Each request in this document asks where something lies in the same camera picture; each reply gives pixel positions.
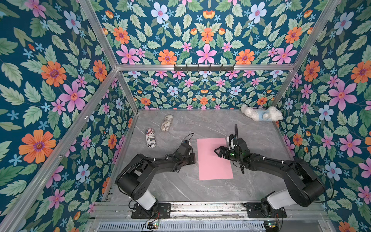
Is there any pink rectangular paper sheet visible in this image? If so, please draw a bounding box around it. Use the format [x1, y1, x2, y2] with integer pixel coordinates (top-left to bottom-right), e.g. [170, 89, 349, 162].
[197, 138, 233, 181]

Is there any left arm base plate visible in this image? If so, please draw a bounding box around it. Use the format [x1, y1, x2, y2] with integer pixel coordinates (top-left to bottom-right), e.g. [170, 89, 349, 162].
[131, 203, 172, 219]

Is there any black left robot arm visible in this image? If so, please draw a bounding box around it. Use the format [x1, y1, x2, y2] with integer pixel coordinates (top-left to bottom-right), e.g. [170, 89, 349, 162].
[115, 140, 196, 211]

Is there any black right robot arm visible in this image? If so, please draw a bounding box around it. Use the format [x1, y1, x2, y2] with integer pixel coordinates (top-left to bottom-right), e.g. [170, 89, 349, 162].
[214, 134, 326, 215]

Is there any black hook rail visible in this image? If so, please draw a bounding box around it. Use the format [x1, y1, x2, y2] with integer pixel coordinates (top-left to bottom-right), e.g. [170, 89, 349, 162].
[173, 64, 235, 72]

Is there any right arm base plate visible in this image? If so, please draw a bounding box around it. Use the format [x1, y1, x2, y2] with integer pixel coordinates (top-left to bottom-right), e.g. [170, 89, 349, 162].
[243, 202, 287, 218]

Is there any white plush toy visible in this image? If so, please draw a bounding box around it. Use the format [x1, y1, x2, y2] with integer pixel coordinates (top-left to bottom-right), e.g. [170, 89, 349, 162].
[241, 104, 284, 121]

